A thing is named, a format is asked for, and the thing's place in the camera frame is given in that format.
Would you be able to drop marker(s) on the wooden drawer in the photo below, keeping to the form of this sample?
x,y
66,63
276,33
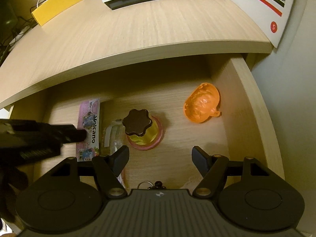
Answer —
x,y
172,96

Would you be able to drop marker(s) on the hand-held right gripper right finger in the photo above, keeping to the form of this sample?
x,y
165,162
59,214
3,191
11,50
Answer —
x,y
197,156

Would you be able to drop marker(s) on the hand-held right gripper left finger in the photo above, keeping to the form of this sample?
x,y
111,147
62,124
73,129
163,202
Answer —
x,y
122,156

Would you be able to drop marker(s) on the white printed cardboard box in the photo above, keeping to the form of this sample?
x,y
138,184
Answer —
x,y
271,7

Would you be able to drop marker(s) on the clear plastic packet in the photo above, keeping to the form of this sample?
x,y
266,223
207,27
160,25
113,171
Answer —
x,y
113,138

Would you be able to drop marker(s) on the white power strip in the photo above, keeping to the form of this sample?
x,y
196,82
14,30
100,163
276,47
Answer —
x,y
21,34

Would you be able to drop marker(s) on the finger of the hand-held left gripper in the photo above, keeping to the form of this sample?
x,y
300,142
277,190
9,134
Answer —
x,y
72,134

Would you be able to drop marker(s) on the yellow jar with brown lid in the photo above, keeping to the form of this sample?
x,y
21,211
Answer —
x,y
140,128

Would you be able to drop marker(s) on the orange plastic mold toy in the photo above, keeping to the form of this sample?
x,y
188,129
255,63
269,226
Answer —
x,y
201,103

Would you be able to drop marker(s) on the yellow box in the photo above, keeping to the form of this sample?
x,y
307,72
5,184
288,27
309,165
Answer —
x,y
58,3

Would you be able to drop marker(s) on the pink snack packet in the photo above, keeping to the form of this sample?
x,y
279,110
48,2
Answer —
x,y
90,118

